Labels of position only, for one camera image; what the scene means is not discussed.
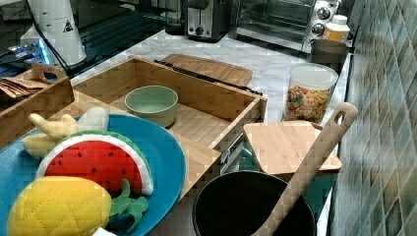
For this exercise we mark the bamboo drawer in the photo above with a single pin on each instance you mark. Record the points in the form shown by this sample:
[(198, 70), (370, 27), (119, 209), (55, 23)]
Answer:
[(211, 114)]

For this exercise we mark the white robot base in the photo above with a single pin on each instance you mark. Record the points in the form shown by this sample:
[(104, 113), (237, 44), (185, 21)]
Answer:
[(54, 19)]

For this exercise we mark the bamboo organizer top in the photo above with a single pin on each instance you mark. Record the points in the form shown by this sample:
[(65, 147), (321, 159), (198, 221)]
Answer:
[(199, 158)]

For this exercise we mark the bamboo cutting board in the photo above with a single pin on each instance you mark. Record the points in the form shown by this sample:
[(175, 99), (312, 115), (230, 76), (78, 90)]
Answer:
[(226, 72)]

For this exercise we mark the green ceramic bowl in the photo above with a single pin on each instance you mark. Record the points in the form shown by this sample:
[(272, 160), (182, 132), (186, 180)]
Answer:
[(157, 104)]

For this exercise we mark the bamboo lid on teal container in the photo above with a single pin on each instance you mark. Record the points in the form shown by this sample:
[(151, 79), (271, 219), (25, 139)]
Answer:
[(278, 148)]

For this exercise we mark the black pot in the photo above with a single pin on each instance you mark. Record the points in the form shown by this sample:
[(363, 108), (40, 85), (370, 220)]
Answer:
[(238, 203)]

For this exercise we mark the silver toaster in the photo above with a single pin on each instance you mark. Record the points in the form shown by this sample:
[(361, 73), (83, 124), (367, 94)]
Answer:
[(208, 20)]

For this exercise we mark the cereal jar with white lid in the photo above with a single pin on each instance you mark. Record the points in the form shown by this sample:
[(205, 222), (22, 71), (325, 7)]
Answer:
[(309, 92)]

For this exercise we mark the plush watermelon slice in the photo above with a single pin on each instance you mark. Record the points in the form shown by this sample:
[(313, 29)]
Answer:
[(105, 158)]

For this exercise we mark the wooden spatula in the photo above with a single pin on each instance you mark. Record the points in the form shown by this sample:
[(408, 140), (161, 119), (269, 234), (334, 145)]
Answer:
[(333, 131)]

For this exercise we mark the toaster oven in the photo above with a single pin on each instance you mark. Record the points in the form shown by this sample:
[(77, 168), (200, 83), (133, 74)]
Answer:
[(294, 24)]

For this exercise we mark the grey metal cup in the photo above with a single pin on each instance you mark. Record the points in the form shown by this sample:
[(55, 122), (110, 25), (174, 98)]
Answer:
[(329, 53)]

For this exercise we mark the yellow bottle white cap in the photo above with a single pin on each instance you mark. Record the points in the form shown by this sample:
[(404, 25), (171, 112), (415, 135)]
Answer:
[(337, 29)]

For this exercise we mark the plush banana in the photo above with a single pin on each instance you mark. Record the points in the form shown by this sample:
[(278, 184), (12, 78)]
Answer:
[(51, 132)]

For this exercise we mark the plush yellow pineapple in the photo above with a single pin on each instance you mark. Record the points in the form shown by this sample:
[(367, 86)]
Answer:
[(70, 206)]

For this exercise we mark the blue round plate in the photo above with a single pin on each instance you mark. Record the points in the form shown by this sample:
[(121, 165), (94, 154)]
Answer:
[(165, 156)]

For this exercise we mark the wooden tray with handle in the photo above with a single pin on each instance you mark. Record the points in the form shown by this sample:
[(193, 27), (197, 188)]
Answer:
[(14, 120)]

